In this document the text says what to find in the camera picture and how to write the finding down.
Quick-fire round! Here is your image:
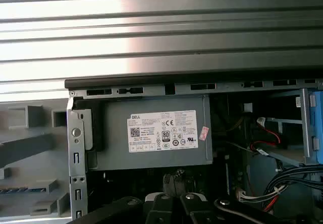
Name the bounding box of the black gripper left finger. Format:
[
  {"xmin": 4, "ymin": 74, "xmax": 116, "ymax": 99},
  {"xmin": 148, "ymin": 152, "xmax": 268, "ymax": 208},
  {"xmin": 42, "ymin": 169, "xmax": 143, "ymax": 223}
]
[{"xmin": 78, "ymin": 193, "xmax": 180, "ymax": 224}]

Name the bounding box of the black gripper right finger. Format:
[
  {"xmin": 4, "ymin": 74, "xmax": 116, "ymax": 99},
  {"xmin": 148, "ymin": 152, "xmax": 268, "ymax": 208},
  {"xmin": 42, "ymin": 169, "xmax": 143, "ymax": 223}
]
[{"xmin": 179, "ymin": 193, "xmax": 291, "ymax": 224}]

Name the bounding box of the blue RAM stick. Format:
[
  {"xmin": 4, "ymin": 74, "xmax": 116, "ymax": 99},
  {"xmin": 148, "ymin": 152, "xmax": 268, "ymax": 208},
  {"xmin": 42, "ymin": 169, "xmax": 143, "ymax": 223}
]
[{"xmin": 0, "ymin": 186, "xmax": 48, "ymax": 195}]

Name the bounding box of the white wire bundle with connector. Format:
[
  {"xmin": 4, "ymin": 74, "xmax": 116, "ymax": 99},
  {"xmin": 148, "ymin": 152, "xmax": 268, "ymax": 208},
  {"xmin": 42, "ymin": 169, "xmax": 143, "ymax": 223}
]
[{"xmin": 236, "ymin": 187, "xmax": 281, "ymax": 203}]

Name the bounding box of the empty blue disk carrier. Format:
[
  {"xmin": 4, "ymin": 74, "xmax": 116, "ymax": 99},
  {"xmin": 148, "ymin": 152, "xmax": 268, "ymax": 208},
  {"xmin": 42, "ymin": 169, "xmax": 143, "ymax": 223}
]
[{"xmin": 308, "ymin": 90, "xmax": 323, "ymax": 164}]

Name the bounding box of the grey metal drive cage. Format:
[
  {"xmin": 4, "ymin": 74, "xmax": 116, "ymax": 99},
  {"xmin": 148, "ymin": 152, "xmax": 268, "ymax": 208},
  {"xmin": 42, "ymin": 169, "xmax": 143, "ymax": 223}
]
[{"xmin": 252, "ymin": 87, "xmax": 323, "ymax": 167}]

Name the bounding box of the grey power supply unit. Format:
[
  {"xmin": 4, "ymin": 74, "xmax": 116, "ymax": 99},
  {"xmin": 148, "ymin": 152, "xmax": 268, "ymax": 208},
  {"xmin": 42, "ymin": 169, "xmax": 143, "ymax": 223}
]
[{"xmin": 85, "ymin": 95, "xmax": 214, "ymax": 172}]

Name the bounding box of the black cable bundle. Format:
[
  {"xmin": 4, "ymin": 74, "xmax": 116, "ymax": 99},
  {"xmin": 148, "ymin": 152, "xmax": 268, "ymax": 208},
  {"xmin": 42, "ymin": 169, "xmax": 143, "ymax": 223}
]
[{"xmin": 262, "ymin": 165, "xmax": 323, "ymax": 205}]

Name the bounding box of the grey parts rack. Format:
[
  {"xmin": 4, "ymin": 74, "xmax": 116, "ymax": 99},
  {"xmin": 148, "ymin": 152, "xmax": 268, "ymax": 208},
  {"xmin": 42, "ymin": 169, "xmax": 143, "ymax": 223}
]
[{"xmin": 0, "ymin": 104, "xmax": 74, "ymax": 219}]

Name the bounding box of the red wire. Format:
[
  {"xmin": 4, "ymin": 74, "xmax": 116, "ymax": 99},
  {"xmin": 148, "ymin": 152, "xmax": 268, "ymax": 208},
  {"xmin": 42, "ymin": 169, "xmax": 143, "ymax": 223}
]
[{"xmin": 249, "ymin": 127, "xmax": 282, "ymax": 151}]

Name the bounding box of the black PC case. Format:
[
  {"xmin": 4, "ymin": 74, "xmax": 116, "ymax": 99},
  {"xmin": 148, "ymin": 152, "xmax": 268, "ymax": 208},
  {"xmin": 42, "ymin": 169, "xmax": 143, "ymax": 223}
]
[{"xmin": 64, "ymin": 76, "xmax": 323, "ymax": 224}]

